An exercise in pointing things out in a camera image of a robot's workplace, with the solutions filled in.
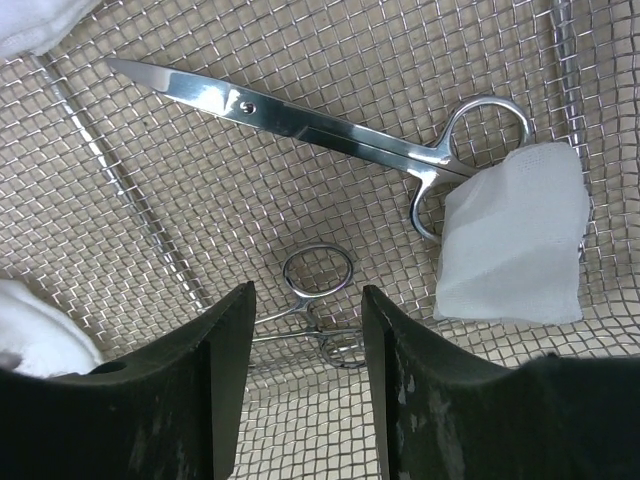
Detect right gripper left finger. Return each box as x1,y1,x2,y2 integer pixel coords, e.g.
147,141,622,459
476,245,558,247
1,282,256,479

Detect white gauze pad top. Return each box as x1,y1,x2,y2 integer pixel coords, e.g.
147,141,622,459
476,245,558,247
1,0,98,59

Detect white gauze pad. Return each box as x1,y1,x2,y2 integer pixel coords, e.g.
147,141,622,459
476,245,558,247
1,279,103,379
434,142,590,325
1,0,98,59

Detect wire mesh instrument tray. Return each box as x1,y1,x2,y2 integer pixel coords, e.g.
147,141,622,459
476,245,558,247
1,1,639,479

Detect steel hemostat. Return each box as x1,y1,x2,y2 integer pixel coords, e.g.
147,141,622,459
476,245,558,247
252,243,369,370

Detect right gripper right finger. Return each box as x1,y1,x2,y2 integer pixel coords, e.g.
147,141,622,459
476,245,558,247
362,286,639,479

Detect steel surgical scissors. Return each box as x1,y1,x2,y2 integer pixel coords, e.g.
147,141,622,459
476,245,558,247
106,58,532,243

